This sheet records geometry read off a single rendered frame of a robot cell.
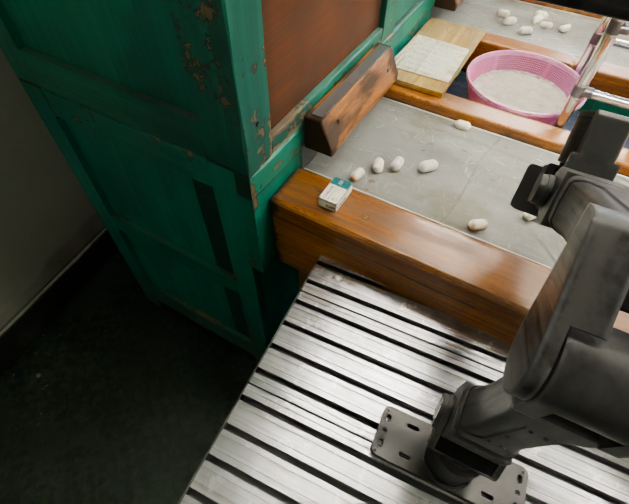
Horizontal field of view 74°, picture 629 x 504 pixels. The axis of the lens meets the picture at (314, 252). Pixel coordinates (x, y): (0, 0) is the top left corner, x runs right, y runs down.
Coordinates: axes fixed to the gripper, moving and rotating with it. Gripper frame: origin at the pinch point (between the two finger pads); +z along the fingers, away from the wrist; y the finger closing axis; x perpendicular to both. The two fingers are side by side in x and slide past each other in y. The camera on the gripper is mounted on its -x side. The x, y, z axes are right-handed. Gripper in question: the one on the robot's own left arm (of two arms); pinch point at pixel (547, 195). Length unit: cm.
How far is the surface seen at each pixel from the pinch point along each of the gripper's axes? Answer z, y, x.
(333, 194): -8.8, 30.9, 11.6
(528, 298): -9.3, -2.9, 14.6
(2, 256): -1, 120, 65
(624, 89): 48, -10, -29
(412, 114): 20.7, 29.5, -7.0
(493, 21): 62, 26, -41
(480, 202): 6.3, 8.8, 4.9
